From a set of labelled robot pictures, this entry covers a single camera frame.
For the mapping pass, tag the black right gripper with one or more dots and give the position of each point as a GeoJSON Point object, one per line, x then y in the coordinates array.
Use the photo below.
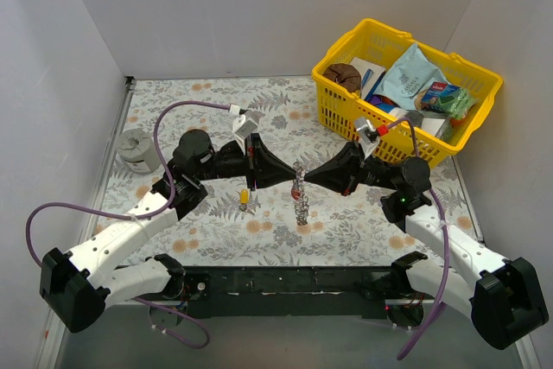
{"type": "Point", "coordinates": [353, 172]}

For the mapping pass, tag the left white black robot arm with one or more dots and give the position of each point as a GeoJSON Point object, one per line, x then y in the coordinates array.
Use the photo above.
{"type": "Point", "coordinates": [80, 284]}

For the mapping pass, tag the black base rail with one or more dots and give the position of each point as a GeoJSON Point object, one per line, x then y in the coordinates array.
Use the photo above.
{"type": "Point", "coordinates": [367, 292]}

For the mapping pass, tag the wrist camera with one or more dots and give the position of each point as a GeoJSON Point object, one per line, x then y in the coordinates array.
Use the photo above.
{"type": "Point", "coordinates": [369, 138]}
{"type": "Point", "coordinates": [243, 126]}

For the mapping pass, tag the brown round bread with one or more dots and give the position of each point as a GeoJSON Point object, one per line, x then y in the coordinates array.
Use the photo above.
{"type": "Point", "coordinates": [344, 75]}

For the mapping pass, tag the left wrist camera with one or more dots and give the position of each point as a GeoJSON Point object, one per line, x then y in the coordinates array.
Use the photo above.
{"type": "Point", "coordinates": [243, 126]}

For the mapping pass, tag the yellow key tag with key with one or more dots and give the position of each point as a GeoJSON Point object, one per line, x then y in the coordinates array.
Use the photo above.
{"type": "Point", "coordinates": [245, 200]}

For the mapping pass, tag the red key tag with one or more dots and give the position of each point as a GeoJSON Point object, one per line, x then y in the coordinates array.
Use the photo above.
{"type": "Point", "coordinates": [296, 193]}

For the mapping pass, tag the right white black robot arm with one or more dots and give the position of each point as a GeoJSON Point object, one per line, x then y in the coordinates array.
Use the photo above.
{"type": "Point", "coordinates": [502, 297]}

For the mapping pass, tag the green wrapped package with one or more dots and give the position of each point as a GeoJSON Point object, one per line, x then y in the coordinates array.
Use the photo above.
{"type": "Point", "coordinates": [453, 101]}

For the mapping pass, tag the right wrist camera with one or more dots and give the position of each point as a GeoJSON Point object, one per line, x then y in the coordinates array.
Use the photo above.
{"type": "Point", "coordinates": [369, 138]}

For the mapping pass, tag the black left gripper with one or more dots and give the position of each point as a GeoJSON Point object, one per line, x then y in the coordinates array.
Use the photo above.
{"type": "Point", "coordinates": [251, 166]}

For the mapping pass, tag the grey tape roll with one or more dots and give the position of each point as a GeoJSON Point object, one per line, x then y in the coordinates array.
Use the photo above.
{"type": "Point", "coordinates": [136, 149]}

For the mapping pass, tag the floral patterned table mat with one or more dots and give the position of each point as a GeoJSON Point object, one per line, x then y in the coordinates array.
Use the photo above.
{"type": "Point", "coordinates": [341, 231]}

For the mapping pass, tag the white box in basket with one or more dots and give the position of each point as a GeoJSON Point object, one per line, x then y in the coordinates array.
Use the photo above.
{"type": "Point", "coordinates": [371, 75]}

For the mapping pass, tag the yellow plastic shopping basket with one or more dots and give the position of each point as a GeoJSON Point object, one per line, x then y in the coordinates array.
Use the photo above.
{"type": "Point", "coordinates": [435, 136]}

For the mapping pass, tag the light blue chips bag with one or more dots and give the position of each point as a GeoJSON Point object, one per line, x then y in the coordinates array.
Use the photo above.
{"type": "Point", "coordinates": [410, 74]}

